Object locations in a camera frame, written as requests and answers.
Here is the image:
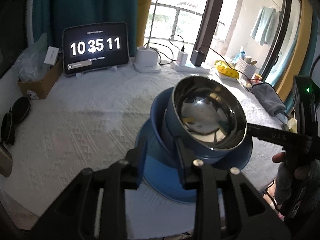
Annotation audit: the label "large blue plate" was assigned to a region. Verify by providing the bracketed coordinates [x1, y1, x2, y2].
[134, 118, 253, 204]

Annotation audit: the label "small steel blue bowl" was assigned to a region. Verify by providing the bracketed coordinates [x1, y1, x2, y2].
[162, 76, 247, 161]

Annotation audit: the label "large blue bowl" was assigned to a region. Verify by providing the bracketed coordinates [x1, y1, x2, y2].
[150, 87, 226, 165]

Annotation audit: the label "person's right hand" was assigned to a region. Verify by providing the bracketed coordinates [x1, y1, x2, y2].
[272, 151, 310, 180]

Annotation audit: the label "grey folded cloth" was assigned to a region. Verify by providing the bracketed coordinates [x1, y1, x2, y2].
[251, 83, 286, 117]

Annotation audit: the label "white woven basket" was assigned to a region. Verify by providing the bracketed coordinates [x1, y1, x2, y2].
[235, 58, 257, 80]

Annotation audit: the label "yellow bag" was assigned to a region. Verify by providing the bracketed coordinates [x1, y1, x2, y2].
[214, 60, 239, 79]

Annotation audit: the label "hanging teal towel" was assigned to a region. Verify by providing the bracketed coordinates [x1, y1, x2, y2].
[250, 6, 277, 46]

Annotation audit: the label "white desk lamp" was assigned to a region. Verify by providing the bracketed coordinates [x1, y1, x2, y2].
[133, 0, 162, 73]

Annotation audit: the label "black power adapter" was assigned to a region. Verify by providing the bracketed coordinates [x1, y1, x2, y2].
[190, 50, 206, 67]

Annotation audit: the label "cardboard box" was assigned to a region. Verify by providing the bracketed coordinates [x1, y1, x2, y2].
[17, 59, 63, 100]

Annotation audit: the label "black sunglasses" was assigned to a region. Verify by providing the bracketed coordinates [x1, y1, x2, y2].
[1, 96, 31, 145]

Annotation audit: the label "tablet showing clock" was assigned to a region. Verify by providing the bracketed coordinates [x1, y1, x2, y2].
[62, 22, 130, 76]

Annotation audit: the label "white small box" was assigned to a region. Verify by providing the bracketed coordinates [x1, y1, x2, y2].
[43, 46, 59, 66]

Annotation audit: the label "teal curtain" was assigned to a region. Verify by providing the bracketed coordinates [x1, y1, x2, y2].
[27, 0, 138, 57]

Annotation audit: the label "white charger with cable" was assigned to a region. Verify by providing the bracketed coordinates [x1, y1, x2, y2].
[169, 34, 188, 67]

